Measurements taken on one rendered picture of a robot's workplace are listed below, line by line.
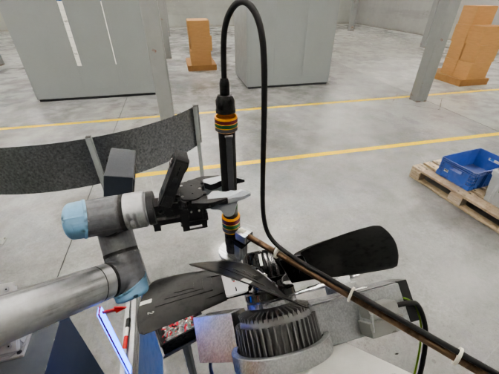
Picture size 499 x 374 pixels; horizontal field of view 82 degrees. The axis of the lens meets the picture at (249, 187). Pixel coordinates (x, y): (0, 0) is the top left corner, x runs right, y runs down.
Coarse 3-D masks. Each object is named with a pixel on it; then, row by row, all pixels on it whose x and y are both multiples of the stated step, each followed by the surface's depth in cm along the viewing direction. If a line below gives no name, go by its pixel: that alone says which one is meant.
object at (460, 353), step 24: (240, 0) 41; (264, 48) 42; (264, 72) 43; (264, 96) 45; (264, 120) 48; (264, 144) 50; (264, 168) 53; (264, 192) 56; (264, 216) 59; (384, 312) 49; (432, 336) 45; (456, 360) 43
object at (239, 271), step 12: (192, 264) 53; (204, 264) 55; (216, 264) 57; (228, 264) 61; (240, 264) 66; (228, 276) 50; (240, 276) 53; (252, 276) 57; (264, 276) 70; (264, 288) 50; (276, 288) 64; (288, 300) 48
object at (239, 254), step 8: (240, 232) 66; (248, 232) 66; (232, 240) 68; (240, 240) 66; (248, 240) 67; (224, 248) 74; (240, 248) 67; (224, 256) 71; (232, 256) 71; (240, 256) 70
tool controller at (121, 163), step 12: (120, 156) 129; (132, 156) 132; (108, 168) 118; (120, 168) 120; (132, 168) 123; (108, 180) 115; (120, 180) 116; (132, 180) 118; (108, 192) 118; (120, 192) 119
